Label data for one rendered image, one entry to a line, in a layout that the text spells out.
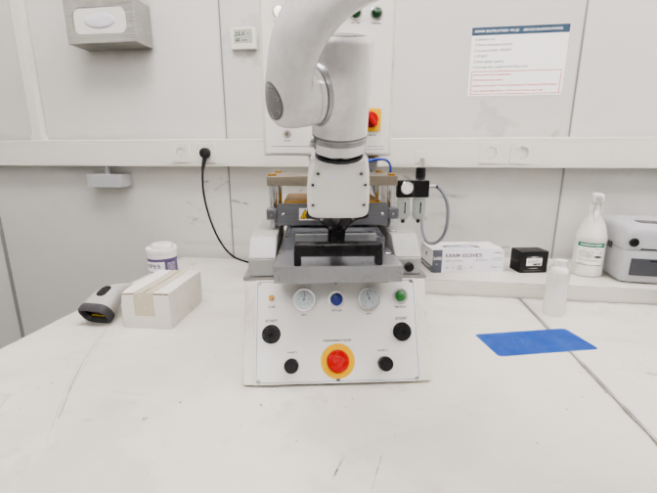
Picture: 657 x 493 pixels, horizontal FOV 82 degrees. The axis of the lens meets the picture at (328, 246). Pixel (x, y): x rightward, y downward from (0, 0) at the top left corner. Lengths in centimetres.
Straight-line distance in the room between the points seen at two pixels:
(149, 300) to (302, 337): 42
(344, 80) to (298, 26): 10
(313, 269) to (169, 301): 43
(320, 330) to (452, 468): 30
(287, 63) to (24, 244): 179
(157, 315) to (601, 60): 151
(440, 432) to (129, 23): 151
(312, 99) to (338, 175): 14
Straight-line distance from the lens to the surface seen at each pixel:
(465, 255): 125
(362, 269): 65
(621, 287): 134
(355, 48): 54
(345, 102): 54
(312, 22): 48
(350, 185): 60
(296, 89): 49
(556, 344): 99
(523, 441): 68
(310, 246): 63
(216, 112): 155
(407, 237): 76
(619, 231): 139
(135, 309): 101
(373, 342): 72
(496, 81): 148
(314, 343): 71
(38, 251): 209
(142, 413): 73
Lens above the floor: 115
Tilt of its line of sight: 13 degrees down
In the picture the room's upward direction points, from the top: straight up
